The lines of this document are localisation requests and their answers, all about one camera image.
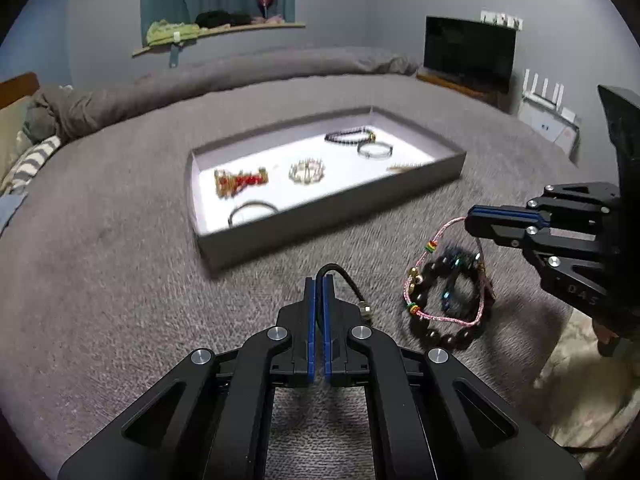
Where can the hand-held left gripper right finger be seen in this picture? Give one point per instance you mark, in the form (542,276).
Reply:
(329,320)

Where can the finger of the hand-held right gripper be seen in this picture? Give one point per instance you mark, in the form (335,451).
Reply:
(500,231)
(500,211)

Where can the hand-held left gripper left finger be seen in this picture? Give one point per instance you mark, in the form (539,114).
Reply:
(311,320)

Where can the shallow grey cardboard box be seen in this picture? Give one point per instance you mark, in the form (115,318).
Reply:
(325,220)

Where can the white pearl hairpin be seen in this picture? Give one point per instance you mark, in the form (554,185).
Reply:
(400,168)

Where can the thin grey metal bangle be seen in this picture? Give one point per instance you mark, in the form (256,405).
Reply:
(252,203)

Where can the red and gold hair ornament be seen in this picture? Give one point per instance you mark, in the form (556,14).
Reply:
(240,180)

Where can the white wifi router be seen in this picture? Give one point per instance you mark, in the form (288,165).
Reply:
(547,100)

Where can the wooden television stand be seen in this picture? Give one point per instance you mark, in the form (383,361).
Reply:
(450,85)

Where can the black television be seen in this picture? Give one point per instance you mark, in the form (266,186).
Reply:
(470,50)

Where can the beige patterned cloth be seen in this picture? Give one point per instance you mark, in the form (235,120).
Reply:
(575,390)

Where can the grey duvet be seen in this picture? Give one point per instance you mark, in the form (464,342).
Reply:
(250,72)

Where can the wooden window sill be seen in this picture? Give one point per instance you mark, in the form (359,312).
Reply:
(250,27)

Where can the small pink cloth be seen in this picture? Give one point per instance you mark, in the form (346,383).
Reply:
(270,19)

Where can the black cloth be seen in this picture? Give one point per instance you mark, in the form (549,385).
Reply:
(220,19)

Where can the light blue blanket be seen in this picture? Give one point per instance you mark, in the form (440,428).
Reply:
(10,212)

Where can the green cloth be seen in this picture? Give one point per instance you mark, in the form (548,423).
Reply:
(170,32)

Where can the grey white striped pillow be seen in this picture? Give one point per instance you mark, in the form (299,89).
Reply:
(30,160)

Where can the tan pillow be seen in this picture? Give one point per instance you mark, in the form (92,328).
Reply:
(10,135)

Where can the wooden headboard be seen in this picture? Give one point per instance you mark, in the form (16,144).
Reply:
(17,87)

